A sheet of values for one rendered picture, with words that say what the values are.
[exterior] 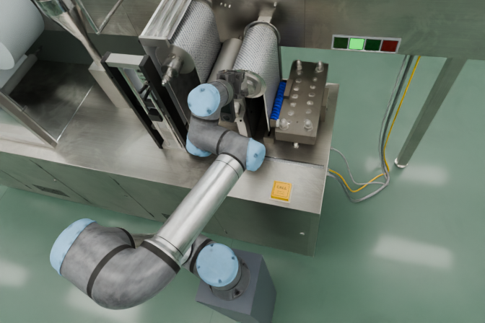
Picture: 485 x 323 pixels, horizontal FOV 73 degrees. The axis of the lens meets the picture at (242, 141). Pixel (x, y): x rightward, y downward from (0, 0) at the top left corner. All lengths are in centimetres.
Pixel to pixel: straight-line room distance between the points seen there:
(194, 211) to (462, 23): 109
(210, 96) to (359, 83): 218
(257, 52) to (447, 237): 168
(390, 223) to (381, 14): 138
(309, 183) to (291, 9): 67
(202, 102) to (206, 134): 9
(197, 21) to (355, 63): 200
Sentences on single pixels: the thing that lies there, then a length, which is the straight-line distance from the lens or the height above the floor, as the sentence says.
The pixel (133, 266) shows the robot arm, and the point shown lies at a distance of 68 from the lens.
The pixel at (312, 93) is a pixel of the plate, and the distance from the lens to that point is 143.
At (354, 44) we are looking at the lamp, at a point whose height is 118.
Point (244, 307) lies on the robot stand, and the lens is 123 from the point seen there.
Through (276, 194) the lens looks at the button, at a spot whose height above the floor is 92.
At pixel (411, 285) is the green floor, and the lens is 224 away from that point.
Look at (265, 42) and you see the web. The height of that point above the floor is 130.
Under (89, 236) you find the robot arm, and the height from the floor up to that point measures 151.
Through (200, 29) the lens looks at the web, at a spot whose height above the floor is 137.
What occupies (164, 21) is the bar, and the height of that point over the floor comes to 145.
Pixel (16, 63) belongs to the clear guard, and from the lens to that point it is 168.
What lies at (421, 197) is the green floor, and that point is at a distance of 243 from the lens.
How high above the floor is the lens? 211
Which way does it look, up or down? 56 degrees down
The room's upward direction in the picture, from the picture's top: 15 degrees counter-clockwise
